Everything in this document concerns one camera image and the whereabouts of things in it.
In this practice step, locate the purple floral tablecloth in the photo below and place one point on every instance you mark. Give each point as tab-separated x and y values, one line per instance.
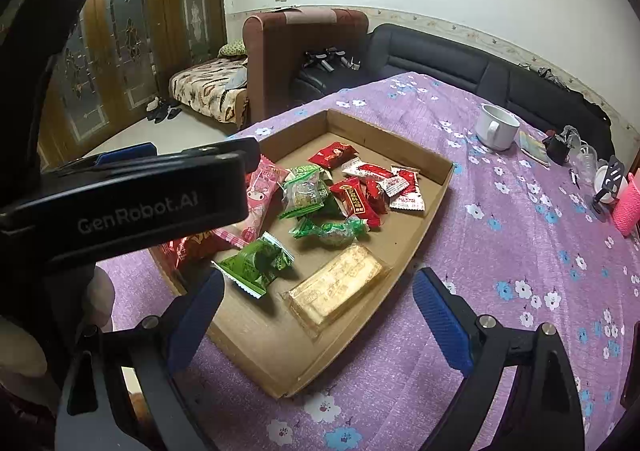
500	256

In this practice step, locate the light slipper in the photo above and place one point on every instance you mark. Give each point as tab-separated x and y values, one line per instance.
151	105

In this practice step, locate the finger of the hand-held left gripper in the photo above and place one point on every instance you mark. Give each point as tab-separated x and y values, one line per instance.
235	148
125	152

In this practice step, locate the bright red snack packet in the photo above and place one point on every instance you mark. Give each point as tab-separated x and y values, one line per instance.
330	154

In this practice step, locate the brown armchair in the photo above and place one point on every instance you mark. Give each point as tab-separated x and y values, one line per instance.
280	56

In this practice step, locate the black shoe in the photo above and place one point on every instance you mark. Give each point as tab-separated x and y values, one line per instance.
169	114

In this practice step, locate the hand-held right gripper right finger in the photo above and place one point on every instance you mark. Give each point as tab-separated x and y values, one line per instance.
442	321

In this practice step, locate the person's left hand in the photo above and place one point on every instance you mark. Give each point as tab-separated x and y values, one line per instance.
102	296

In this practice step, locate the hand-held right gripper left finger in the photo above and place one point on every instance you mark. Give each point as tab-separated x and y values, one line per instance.
197	311

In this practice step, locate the black metal tool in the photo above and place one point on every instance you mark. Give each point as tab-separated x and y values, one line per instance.
327	58

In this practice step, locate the pink snack packet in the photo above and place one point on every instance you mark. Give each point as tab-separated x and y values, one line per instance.
260	201

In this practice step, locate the small red snack packet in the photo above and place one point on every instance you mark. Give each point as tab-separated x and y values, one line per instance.
375	192

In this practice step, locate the wooden doors with patterned glass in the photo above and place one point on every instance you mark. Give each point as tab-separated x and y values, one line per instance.
130	31

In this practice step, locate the small black container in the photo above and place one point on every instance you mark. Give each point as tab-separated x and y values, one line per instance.
556	148

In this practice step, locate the white and red snack packet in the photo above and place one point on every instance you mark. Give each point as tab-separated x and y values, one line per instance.
407	191

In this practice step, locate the white round container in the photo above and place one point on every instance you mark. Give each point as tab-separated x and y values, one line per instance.
600	178

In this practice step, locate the solid green snack packet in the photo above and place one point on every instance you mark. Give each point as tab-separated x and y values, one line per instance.
255	263

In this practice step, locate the long golden snack packet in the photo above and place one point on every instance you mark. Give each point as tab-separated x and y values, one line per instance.
335	288

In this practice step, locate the dark red snack packet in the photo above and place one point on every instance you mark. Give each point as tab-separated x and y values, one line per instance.
352	203

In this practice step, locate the pink basket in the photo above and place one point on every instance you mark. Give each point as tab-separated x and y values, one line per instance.
627	206

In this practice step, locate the white cup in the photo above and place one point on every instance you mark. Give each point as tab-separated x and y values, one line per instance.
495	128

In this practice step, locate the black stand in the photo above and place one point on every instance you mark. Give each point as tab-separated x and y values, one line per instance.
612	175

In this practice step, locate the shallow cardboard box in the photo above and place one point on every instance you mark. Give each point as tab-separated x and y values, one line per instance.
260	331

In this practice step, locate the green pillow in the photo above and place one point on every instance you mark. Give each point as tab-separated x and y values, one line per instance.
232	50

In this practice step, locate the small pale booklet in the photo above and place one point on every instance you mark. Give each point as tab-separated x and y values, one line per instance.
532	145

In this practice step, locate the black sofa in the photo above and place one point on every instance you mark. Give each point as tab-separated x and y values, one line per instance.
450	66

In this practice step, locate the patterned brown blanket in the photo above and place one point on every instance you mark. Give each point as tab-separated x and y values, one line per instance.
205	86

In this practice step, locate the green twisted candy wrapper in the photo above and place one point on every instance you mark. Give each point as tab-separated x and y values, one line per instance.
327	232

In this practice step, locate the pale green clear snack packet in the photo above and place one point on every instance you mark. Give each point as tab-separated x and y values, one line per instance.
302	191

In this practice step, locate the shiny red snack packet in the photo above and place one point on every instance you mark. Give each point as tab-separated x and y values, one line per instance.
195	246

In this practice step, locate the red and white candy packet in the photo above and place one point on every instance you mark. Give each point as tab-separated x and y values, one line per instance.
370	172

